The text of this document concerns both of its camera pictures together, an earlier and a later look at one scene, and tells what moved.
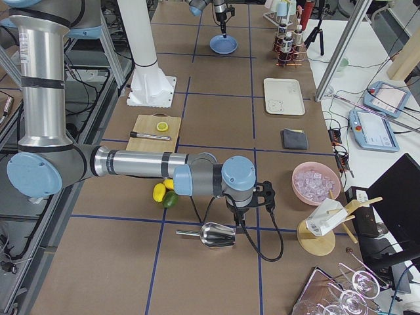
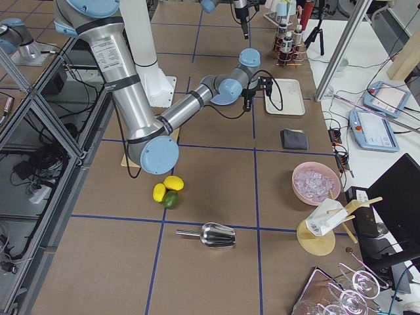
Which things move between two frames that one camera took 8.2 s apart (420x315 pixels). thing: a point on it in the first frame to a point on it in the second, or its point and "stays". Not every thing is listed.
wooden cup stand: x=323 y=245 stays
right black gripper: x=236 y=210 to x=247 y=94
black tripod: x=317 y=29 stays
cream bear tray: x=283 y=96 stays
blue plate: x=223 y=45 to x=226 y=96
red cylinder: x=306 y=14 stays
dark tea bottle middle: x=281 y=34 stays
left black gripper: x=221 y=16 to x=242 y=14
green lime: x=170 y=199 stays
